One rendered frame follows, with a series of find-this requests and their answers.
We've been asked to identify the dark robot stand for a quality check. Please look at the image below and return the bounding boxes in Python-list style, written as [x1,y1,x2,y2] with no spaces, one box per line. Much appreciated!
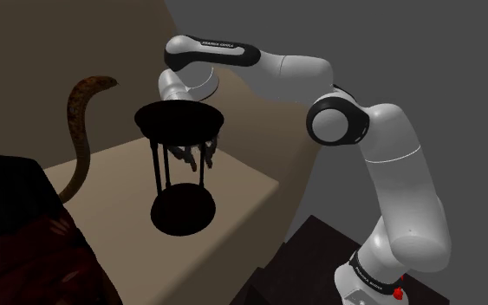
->
[231,214,452,305]

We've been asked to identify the black two-disc pillar stand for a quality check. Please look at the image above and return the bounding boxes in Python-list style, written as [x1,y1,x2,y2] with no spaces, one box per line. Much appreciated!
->
[133,100,225,237]

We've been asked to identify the brown snake figure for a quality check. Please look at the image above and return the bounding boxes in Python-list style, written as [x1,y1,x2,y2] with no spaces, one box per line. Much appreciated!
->
[58,75,120,204]

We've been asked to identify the beige sofa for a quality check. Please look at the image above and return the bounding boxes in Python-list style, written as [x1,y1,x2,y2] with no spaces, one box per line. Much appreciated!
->
[0,0,326,305]

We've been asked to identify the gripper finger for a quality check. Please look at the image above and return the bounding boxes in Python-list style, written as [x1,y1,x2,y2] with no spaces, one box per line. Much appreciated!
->
[168,145,198,172]
[203,137,218,170]

